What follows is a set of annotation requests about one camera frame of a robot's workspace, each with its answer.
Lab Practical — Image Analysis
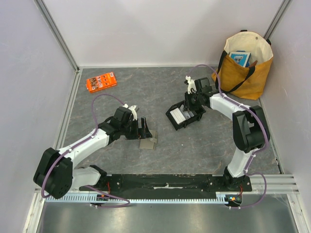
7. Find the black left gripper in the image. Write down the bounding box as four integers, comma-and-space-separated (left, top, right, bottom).
121, 117, 152, 140

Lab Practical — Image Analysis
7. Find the beige leather card holder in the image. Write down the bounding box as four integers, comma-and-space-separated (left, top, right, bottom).
139, 130, 158, 150

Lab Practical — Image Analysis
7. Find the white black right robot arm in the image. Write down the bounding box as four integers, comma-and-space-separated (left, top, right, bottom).
184, 76, 270, 191

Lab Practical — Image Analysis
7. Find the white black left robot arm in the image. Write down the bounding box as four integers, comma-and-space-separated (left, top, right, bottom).
33, 105, 152, 199

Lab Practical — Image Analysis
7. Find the black card tray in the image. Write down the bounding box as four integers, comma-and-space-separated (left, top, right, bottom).
166, 101, 206, 131

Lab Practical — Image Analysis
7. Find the white card stack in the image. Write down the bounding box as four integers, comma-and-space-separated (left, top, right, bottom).
170, 108, 186, 125

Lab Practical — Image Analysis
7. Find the orange card box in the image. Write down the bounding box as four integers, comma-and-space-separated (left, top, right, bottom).
86, 72, 118, 93

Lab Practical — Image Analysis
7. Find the yellow canvas tote bag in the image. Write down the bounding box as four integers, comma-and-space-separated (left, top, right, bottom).
211, 30, 274, 100

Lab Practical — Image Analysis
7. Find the blue book in bag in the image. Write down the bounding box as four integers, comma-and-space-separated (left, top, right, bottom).
229, 50, 251, 67

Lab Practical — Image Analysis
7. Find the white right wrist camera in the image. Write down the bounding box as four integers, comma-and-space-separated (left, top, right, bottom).
185, 76, 196, 94

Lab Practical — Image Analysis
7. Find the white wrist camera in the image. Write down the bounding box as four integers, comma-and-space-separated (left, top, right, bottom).
123, 104, 139, 120
185, 76, 196, 94

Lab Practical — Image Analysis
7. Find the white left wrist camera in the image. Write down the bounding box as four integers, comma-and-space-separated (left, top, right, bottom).
123, 104, 139, 120

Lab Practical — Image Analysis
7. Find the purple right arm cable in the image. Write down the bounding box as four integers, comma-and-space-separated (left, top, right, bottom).
188, 64, 271, 209

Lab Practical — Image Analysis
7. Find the light blue cable duct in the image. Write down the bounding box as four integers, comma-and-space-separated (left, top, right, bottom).
46, 192, 228, 204

